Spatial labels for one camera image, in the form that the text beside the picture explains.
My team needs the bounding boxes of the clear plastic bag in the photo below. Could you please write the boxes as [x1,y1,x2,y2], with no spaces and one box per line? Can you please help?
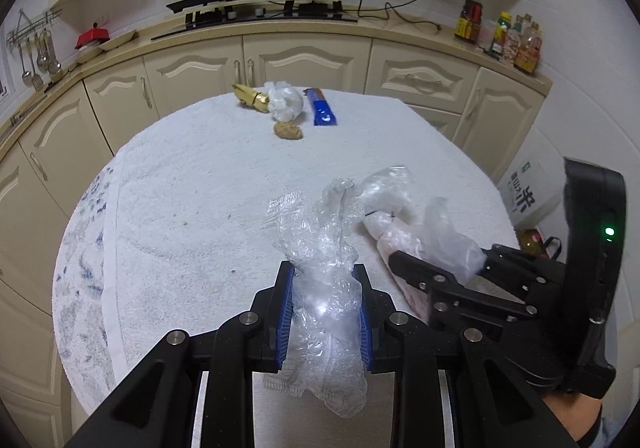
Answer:
[357,165,486,322]

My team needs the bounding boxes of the clear plastic wrap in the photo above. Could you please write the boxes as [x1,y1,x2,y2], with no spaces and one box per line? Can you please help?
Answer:
[262,178,368,419]

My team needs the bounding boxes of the person right hand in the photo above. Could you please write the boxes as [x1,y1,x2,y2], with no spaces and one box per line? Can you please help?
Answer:
[542,393,602,440]

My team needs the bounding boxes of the white rice bag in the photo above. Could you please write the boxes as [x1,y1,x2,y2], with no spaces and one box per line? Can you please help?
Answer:
[497,128,566,229]

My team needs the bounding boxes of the blue snack bar wrapper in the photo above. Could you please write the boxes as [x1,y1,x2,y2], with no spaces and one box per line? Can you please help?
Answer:
[304,88,337,126]

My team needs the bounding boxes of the brown round cookie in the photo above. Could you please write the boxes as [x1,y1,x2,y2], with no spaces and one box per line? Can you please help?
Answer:
[273,122,304,140]

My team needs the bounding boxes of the cream base cabinets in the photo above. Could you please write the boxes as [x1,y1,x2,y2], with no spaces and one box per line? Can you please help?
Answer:
[1,22,551,447]

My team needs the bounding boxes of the small crumpled plastic ball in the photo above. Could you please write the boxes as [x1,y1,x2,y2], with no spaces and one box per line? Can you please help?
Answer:
[264,81,304,123]

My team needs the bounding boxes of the gold foil wrapper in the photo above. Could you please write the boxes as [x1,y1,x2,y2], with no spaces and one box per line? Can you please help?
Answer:
[232,84,269,113]

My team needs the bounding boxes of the orange label condiment bottle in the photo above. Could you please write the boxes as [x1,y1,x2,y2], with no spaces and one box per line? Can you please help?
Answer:
[513,14,542,75]

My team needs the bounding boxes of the yellow cap seasoning bottle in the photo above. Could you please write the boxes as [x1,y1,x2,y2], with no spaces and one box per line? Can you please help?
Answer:
[489,12,512,58]

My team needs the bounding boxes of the dark soy sauce bottle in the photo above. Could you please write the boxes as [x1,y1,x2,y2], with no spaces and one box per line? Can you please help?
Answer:
[454,0,483,44]

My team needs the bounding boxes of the black gas stove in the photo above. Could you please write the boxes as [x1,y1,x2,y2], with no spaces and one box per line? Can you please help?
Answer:
[151,0,358,41]

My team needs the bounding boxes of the red pot lid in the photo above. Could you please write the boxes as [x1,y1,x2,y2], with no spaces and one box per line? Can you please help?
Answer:
[75,22,111,50]

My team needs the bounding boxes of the hanging utensil rack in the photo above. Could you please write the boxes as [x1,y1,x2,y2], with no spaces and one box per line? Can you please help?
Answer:
[6,8,64,92]

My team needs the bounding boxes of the black power cable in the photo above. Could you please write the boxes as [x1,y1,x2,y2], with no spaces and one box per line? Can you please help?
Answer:
[336,0,444,34]

